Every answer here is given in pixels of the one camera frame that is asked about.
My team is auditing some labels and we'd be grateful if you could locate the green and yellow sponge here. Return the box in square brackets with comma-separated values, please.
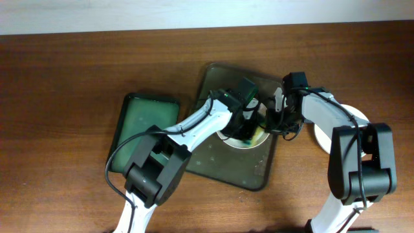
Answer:
[242, 127, 263, 147]

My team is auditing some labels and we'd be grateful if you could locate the white plate pink rim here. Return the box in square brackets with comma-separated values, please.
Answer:
[216, 98, 269, 150]

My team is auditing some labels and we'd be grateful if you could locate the white plate green stain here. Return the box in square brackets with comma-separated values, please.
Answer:
[313, 103, 371, 158]

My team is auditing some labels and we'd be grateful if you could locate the pale grey-blue plate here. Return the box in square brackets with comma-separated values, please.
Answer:
[314, 124, 332, 154]

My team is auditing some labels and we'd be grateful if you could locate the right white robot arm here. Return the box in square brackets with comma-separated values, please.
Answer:
[265, 72, 397, 232]

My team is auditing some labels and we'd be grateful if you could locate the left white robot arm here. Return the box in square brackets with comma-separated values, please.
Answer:
[105, 78, 258, 233]

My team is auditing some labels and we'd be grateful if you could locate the dark brown serving tray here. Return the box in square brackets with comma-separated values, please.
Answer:
[186, 63, 281, 191]

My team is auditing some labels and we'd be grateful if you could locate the green rectangular tray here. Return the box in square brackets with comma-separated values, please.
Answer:
[109, 93, 180, 155]

